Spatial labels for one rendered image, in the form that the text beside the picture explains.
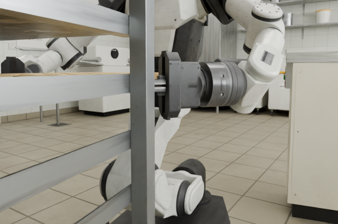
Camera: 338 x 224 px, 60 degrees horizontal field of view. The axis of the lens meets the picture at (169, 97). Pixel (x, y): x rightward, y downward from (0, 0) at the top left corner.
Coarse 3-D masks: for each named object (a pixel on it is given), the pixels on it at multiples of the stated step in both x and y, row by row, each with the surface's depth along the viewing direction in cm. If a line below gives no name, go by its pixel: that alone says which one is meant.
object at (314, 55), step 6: (288, 54) 152; (294, 54) 151; (300, 54) 150; (306, 54) 149; (312, 54) 148; (318, 54) 147; (324, 54) 146; (330, 54) 145; (336, 54) 144; (288, 60) 152; (294, 60) 151; (300, 60) 150; (306, 60) 149; (312, 60) 148; (318, 60) 147; (324, 60) 146; (330, 60) 145; (336, 60) 144
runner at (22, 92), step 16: (0, 80) 26; (16, 80) 27; (32, 80) 29; (48, 80) 31; (64, 80) 33; (80, 80) 35; (96, 80) 38; (112, 80) 42; (128, 80) 46; (0, 96) 26; (16, 96) 27; (32, 96) 29; (48, 96) 31; (64, 96) 33; (80, 96) 35; (96, 96) 38
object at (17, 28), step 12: (0, 24) 37; (12, 24) 37; (24, 24) 37; (36, 24) 37; (48, 24) 37; (0, 36) 50; (12, 36) 50; (24, 36) 50; (36, 36) 50; (48, 36) 50; (60, 36) 50; (72, 36) 50
